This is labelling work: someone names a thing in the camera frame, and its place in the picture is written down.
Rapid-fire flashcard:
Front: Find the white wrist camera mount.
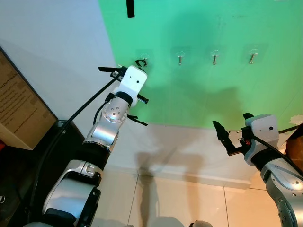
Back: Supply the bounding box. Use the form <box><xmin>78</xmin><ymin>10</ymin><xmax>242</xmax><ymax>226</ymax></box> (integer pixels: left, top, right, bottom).
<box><xmin>115</xmin><ymin>66</ymin><xmax>148</xmax><ymax>107</ymax></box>
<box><xmin>244</xmin><ymin>114</ymin><xmax>279</xmax><ymax>153</ymax></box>

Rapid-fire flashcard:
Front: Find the open brown cardboard box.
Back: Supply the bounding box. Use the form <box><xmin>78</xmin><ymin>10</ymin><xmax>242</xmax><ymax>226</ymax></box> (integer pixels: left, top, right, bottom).
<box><xmin>284</xmin><ymin>124</ymin><xmax>303</xmax><ymax>172</ymax></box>

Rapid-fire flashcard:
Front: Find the printed brown cardboard box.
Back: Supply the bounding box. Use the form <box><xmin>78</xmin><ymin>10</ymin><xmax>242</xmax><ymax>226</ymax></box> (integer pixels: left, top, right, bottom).
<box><xmin>0</xmin><ymin>46</ymin><xmax>59</xmax><ymax>152</ymax></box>

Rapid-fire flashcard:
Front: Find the green board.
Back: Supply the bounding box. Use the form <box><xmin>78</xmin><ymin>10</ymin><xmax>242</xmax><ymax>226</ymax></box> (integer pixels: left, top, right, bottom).
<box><xmin>98</xmin><ymin>0</ymin><xmax>303</xmax><ymax>129</ymax></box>

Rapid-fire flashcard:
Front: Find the clear adhesive metal wall hook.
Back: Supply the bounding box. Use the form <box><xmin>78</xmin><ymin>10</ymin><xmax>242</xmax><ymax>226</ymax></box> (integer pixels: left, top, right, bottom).
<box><xmin>207</xmin><ymin>48</ymin><xmax>223</xmax><ymax>66</ymax></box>
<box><xmin>244</xmin><ymin>46</ymin><xmax>261</xmax><ymax>65</ymax></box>
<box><xmin>137</xmin><ymin>49</ymin><xmax>153</xmax><ymax>64</ymax></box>
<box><xmin>172</xmin><ymin>49</ymin><xmax>188</xmax><ymax>66</ymax></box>

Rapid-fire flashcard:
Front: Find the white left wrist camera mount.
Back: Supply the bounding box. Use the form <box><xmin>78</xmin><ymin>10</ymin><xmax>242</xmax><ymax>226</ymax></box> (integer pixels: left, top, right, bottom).
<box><xmin>115</xmin><ymin>66</ymin><xmax>148</xmax><ymax>107</ymax></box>

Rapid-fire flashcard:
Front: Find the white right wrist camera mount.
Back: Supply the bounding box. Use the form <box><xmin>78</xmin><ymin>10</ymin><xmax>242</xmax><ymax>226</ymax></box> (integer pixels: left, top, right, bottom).
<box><xmin>244</xmin><ymin>114</ymin><xmax>279</xmax><ymax>153</ymax></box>

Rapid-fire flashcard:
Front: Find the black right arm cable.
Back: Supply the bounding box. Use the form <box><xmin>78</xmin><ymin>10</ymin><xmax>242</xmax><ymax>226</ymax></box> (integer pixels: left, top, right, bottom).
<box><xmin>243</xmin><ymin>134</ymin><xmax>303</xmax><ymax>176</ymax></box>

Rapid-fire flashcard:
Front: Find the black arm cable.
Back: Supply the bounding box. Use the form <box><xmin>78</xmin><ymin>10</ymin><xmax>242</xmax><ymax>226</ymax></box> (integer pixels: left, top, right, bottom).
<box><xmin>243</xmin><ymin>134</ymin><xmax>303</xmax><ymax>176</ymax></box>
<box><xmin>27</xmin><ymin>78</ymin><xmax>118</xmax><ymax>223</ymax></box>

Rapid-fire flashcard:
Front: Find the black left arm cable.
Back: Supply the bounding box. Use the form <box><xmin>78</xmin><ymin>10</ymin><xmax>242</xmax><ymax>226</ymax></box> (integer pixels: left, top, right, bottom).
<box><xmin>27</xmin><ymin>78</ymin><xmax>118</xmax><ymax>223</ymax></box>

